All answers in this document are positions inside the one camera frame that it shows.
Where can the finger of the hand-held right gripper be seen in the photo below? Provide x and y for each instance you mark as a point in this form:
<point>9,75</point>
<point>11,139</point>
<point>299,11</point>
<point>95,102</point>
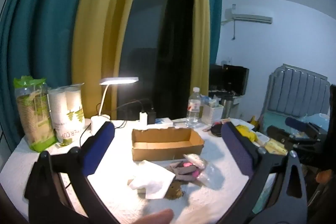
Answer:
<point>295,123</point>
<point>278,134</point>

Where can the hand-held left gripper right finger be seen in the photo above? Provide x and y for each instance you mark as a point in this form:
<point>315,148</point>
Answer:
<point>236,150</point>

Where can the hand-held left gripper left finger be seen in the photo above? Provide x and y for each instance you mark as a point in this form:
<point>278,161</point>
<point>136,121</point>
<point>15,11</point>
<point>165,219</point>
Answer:
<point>98,148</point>

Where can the pink plush toy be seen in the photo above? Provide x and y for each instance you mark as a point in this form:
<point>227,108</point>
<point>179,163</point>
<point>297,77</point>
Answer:
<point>195,174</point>

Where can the grey plush toy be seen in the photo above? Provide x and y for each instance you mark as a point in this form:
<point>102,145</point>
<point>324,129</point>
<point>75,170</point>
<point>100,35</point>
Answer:
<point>183,174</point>

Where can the white tissue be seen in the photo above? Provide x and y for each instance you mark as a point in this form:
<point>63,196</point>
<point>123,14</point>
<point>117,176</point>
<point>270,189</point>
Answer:
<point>155,176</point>

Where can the cardboard box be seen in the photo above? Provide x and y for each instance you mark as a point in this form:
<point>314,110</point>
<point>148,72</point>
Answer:
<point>168,151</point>

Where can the brown plush toy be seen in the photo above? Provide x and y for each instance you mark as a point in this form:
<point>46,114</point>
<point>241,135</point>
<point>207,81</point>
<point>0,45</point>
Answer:
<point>174,191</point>

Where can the yellow soft toy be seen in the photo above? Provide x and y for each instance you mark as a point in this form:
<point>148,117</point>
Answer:
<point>246,132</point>

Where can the person's right hand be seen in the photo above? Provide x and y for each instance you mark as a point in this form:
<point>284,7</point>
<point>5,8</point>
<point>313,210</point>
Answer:
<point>324,176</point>

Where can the person's left hand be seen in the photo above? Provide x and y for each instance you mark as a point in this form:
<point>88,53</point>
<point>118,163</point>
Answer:
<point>155,217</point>

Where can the yellow snack packet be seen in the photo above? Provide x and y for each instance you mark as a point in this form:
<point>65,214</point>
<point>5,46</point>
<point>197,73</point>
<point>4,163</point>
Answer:
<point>275,148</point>

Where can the light blue bedding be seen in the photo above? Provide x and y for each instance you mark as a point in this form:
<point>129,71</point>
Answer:
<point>317,117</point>

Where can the black pouch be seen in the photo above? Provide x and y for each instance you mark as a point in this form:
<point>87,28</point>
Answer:
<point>216,129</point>

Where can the clear plastic bag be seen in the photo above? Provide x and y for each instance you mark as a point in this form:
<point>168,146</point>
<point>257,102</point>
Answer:
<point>212,176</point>

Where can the white plastic basket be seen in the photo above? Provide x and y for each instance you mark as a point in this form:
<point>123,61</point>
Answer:
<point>212,113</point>

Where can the steel thermos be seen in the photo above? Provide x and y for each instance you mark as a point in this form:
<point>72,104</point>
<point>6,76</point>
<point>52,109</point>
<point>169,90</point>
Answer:
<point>227,106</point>

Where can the white paper cup pack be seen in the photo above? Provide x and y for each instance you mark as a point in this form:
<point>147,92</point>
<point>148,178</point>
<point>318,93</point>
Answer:
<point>64,113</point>

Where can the white charger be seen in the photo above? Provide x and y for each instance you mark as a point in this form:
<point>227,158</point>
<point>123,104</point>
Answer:
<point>143,117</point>

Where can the clear water bottle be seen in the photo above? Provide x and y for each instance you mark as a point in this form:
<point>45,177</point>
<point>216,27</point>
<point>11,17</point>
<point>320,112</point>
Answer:
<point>193,108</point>

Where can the black charger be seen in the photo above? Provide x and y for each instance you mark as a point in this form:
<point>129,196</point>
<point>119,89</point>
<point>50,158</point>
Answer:
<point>151,116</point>

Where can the green paper cup pack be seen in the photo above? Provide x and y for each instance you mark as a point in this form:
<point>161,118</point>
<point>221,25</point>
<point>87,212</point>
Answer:
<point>34,121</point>

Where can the white power strip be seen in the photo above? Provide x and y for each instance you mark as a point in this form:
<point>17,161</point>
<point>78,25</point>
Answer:
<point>164,122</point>

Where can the white desk lamp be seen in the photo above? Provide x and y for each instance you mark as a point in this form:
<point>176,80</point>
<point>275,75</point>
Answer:
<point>119,80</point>

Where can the black appliance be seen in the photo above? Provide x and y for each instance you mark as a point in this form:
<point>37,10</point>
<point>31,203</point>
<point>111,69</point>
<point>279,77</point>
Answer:
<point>233,79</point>

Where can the white air conditioner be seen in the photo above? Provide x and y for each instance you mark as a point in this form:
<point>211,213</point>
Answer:
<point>249,16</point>

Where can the wide yellow curtain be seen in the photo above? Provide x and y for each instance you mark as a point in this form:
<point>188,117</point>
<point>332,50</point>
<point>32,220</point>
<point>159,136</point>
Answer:
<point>99,29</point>

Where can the dark glass door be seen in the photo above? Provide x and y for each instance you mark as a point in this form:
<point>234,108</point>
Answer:
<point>157,43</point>

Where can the narrow yellow curtain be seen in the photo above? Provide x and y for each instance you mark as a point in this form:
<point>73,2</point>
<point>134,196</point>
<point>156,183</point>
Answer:
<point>200,29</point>

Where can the narrow teal curtain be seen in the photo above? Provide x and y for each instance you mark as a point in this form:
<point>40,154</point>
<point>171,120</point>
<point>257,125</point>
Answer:
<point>214,16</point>

